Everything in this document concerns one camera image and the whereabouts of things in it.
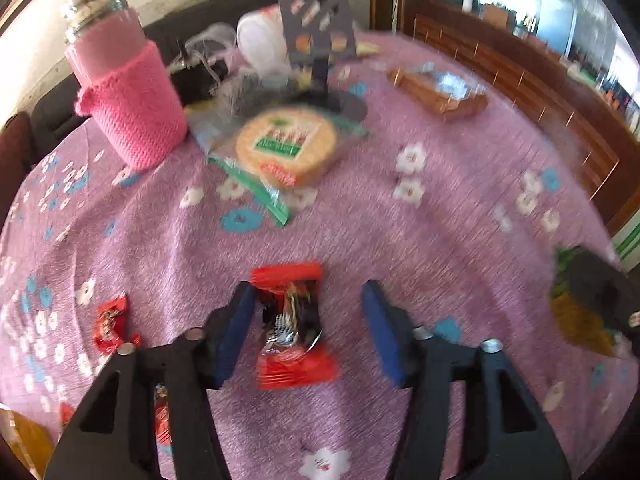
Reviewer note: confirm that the pink knit-sleeved bottle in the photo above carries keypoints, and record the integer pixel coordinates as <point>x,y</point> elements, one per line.
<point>123,81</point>

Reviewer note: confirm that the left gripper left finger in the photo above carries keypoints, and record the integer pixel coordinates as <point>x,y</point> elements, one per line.
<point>112,432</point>

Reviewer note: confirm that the maroon armchair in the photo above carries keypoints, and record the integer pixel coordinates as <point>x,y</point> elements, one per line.
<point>17,154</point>

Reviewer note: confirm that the purple floral tablecloth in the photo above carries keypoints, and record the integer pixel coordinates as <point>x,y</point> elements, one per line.
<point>458,221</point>

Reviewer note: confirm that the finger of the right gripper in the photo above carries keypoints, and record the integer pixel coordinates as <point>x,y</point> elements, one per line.
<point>600,287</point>

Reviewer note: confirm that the wooden cabinet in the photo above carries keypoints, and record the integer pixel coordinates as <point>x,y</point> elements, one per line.
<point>593,139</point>

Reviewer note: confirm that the brown wooden tray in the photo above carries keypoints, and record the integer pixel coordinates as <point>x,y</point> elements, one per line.
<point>444,94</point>

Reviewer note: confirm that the black phone stand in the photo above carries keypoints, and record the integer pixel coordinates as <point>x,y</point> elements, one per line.
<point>317,33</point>

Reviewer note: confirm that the red black snack bar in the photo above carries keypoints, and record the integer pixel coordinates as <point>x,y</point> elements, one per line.
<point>161,417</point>

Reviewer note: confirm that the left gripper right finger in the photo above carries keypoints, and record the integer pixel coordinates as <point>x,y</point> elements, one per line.
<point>475,392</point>

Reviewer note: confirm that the white container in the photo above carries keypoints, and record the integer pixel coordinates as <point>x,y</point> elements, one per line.
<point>260,38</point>

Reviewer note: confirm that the red candy wrapper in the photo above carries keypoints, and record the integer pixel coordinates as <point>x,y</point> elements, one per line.
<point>110,326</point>

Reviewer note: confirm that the round biscuit pack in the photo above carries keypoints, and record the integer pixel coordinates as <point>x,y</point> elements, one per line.
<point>276,156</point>

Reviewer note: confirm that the green yellow pea packet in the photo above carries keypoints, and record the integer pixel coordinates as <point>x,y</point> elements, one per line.
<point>579,325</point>

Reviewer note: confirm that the red black candy packet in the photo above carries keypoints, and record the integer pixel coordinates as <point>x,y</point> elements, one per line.
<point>294,353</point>

